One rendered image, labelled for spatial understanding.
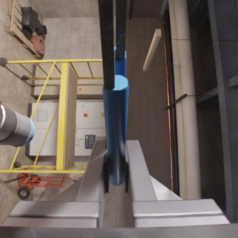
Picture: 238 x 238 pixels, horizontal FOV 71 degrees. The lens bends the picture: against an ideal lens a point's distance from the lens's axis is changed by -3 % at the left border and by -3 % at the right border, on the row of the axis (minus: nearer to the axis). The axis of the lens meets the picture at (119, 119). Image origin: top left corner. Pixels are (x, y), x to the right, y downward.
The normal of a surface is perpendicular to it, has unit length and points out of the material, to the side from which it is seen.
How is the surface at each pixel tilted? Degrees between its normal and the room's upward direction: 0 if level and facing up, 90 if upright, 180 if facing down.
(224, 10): 90
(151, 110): 90
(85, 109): 90
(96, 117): 90
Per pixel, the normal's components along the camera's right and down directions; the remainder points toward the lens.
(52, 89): 0.01, -0.13
